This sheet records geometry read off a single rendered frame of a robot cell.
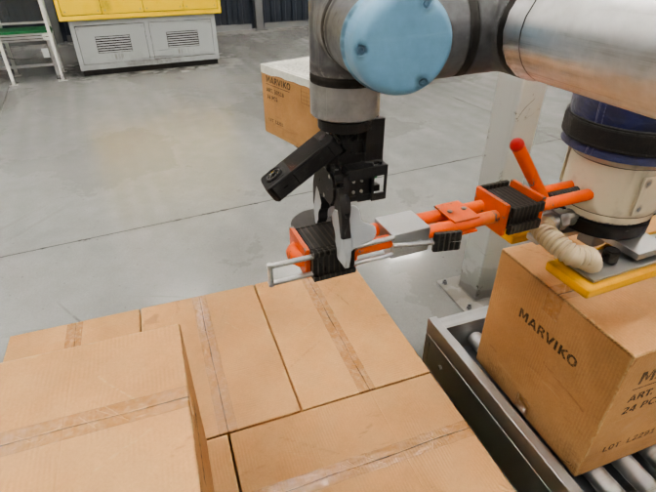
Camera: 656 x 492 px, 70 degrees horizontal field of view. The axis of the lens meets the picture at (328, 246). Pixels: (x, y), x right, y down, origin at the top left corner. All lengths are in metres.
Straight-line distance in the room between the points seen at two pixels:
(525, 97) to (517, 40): 1.69
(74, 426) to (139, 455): 0.13
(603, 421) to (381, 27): 0.98
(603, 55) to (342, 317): 1.32
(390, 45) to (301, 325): 1.23
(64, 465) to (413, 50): 0.75
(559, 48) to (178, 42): 7.67
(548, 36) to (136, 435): 0.77
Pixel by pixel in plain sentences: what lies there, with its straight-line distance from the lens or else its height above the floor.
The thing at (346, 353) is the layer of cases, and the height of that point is 0.54.
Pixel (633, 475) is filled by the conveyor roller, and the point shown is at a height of 0.54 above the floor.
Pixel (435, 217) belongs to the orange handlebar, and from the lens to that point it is 0.81.
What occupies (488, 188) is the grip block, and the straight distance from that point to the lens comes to 0.90.
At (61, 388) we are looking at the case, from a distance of 0.99.
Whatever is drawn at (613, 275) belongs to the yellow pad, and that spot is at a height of 1.11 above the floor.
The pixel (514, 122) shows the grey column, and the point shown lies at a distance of 2.17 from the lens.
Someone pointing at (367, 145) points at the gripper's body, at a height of 1.38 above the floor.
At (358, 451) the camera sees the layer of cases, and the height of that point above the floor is 0.54.
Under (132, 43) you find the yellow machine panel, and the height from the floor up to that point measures 0.39.
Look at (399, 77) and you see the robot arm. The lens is 0.46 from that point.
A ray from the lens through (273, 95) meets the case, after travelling 2.87.
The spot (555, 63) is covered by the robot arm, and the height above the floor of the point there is 1.53.
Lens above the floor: 1.61
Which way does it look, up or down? 33 degrees down
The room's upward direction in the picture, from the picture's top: straight up
